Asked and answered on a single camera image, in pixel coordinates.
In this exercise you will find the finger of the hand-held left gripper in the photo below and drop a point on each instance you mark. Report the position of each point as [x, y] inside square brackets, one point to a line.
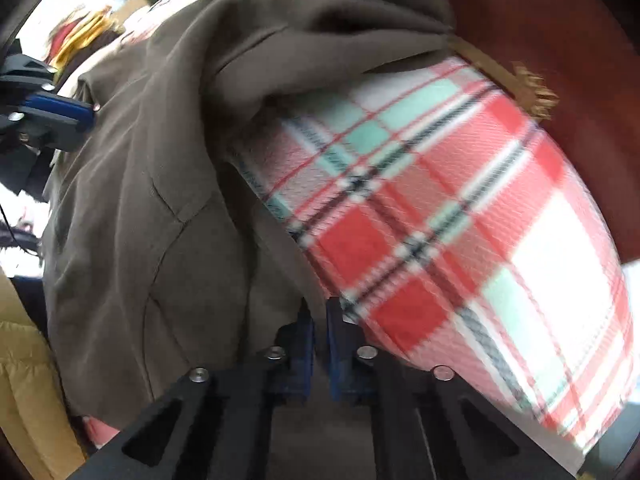
[25, 72]
[60, 110]

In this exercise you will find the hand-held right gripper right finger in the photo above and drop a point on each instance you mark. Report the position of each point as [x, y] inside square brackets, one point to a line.
[337, 375]

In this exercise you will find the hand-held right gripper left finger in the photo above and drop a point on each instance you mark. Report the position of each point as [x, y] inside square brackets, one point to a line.
[302, 360]

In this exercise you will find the brown zip hoodie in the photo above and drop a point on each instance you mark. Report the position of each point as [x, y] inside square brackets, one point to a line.
[150, 185]

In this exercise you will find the yellow and red cloth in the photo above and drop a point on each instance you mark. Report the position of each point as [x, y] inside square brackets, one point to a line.
[85, 35]

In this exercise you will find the red plaid bed sheet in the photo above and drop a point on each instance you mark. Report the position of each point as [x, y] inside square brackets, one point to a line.
[450, 220]

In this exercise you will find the yellow puffy jacket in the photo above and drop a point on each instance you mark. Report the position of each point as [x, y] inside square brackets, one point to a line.
[30, 385]

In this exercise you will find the dark brown wooden headboard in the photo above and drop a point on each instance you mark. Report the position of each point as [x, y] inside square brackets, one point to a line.
[550, 35]

